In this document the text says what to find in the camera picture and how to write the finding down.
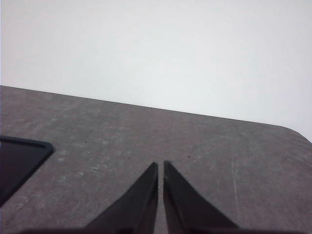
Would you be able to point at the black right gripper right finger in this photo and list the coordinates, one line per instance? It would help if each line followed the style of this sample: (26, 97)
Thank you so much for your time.
(186, 211)

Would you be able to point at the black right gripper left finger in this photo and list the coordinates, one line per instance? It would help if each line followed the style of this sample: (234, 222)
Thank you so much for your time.
(135, 213)

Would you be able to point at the dark rectangular tray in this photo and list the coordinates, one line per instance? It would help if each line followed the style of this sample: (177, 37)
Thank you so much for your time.
(19, 158)

